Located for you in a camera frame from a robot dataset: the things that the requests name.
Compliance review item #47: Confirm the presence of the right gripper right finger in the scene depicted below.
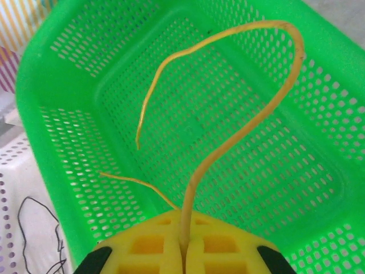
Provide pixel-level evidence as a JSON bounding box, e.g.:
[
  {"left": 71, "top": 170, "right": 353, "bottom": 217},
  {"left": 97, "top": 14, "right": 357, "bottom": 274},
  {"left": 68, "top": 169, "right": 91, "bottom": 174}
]
[{"left": 185, "top": 212, "right": 297, "bottom": 274}]

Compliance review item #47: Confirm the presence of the white plastic basket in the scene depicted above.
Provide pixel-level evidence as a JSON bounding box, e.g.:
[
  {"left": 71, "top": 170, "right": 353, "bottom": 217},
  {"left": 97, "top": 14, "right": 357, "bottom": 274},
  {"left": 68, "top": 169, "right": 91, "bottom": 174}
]
[{"left": 0, "top": 134, "right": 76, "bottom": 274}]

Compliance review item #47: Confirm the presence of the yellow wire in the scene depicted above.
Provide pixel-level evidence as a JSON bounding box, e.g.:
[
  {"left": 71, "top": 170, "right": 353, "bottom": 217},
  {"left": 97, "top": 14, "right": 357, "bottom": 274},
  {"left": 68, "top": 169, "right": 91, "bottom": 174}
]
[{"left": 98, "top": 20, "right": 303, "bottom": 274}]

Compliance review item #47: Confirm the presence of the green plastic basket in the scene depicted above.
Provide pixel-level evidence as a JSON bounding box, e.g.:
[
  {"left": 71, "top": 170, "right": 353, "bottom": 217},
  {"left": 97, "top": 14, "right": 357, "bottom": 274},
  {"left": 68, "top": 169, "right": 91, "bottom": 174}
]
[{"left": 15, "top": 0, "right": 365, "bottom": 274}]

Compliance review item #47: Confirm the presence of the black wire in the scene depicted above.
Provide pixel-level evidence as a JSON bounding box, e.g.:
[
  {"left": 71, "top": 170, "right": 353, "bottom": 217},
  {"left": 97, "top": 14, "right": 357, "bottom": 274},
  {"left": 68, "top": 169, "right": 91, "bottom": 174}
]
[{"left": 16, "top": 195, "right": 68, "bottom": 274}]

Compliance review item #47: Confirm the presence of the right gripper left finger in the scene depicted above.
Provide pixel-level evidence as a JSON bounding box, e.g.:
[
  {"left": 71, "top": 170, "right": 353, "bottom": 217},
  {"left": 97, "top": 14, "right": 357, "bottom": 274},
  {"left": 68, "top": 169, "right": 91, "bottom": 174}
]
[{"left": 74, "top": 209, "right": 185, "bottom": 274}]

